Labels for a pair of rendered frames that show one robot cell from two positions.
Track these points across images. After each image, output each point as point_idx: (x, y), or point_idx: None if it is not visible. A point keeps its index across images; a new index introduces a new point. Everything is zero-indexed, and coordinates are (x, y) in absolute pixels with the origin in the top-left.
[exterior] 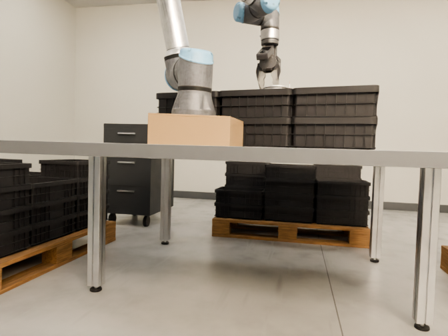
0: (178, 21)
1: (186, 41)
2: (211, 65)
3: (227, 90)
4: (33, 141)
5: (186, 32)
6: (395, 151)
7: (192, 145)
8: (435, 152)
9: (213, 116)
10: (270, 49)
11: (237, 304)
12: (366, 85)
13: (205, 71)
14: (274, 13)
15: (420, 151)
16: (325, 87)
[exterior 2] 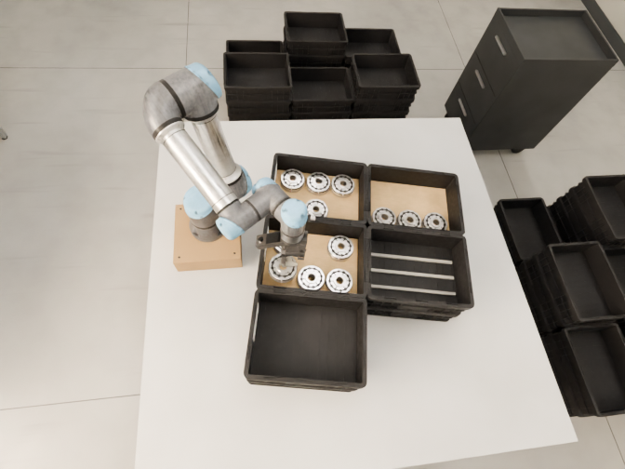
0: (207, 157)
1: (219, 173)
2: (197, 219)
3: (264, 222)
4: (158, 158)
5: (219, 167)
6: (140, 387)
7: (151, 255)
8: (139, 415)
9: (173, 251)
10: (270, 244)
11: None
12: (245, 365)
13: (191, 219)
14: (283, 223)
15: (139, 404)
16: (250, 321)
